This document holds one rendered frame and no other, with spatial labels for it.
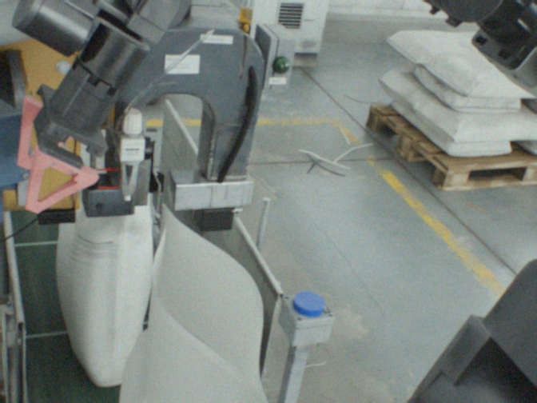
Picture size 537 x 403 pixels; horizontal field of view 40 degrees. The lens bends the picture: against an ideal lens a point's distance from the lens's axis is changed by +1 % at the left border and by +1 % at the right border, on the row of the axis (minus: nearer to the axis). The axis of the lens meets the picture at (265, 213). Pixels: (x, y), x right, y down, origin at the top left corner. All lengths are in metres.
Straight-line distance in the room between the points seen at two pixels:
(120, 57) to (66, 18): 0.06
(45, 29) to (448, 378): 0.56
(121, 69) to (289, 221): 2.58
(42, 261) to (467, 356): 2.02
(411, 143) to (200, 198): 2.88
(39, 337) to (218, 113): 0.96
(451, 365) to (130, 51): 0.55
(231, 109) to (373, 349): 1.62
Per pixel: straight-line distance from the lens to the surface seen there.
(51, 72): 1.14
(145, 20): 0.74
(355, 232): 3.33
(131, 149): 1.14
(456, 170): 3.88
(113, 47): 0.76
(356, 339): 2.71
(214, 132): 1.24
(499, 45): 0.98
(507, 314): 0.27
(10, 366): 1.61
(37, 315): 2.05
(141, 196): 1.29
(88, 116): 0.78
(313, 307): 1.37
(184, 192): 1.27
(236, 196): 1.31
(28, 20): 0.74
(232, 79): 1.20
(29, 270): 2.21
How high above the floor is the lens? 1.68
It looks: 30 degrees down
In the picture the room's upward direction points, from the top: 10 degrees clockwise
